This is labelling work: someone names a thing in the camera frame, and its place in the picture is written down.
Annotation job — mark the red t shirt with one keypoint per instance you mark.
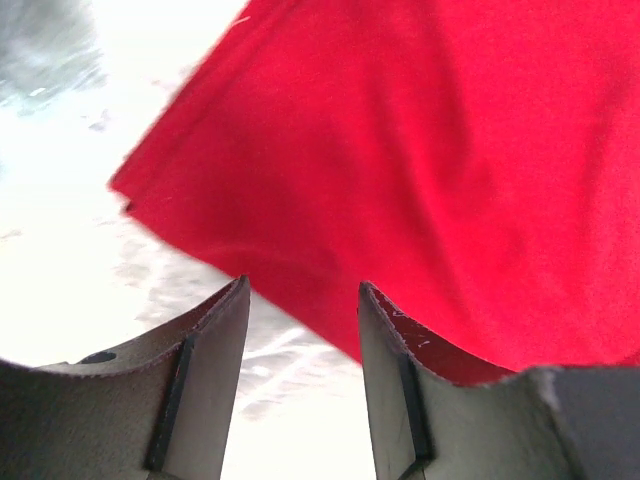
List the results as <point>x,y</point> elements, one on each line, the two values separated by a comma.
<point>477,160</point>

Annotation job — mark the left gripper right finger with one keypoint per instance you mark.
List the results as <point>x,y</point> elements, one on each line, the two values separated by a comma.
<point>438,412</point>

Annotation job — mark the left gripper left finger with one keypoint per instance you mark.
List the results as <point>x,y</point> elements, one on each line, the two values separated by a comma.
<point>156,407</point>

